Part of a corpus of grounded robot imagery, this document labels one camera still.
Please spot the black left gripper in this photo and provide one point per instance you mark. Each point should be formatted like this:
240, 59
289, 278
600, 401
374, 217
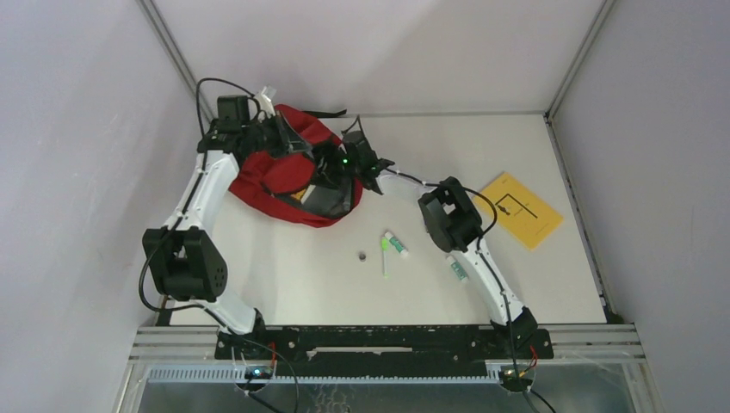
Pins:
288, 141

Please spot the blue Jane Eyre book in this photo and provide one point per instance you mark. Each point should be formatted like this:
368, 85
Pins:
302, 195

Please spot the aluminium frame rail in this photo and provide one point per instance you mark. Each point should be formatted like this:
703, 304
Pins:
154, 16

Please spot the yellow notebook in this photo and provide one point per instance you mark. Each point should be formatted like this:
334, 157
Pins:
526, 216

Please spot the green white glue stick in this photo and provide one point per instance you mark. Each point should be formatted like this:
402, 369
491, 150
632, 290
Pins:
396, 243
457, 268

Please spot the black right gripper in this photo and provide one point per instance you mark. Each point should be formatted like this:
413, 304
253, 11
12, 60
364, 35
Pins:
343, 153

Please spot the red student backpack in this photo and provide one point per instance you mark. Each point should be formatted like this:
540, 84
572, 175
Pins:
265, 183

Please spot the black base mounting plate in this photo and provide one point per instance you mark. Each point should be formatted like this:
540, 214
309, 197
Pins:
472, 340

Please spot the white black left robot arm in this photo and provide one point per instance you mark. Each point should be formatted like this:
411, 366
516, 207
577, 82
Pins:
181, 256

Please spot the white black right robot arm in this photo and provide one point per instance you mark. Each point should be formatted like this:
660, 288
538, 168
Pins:
454, 225

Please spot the green capped white pen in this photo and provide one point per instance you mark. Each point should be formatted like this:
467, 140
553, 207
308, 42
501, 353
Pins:
384, 245

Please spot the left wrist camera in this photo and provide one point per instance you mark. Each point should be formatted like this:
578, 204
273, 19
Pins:
265, 99

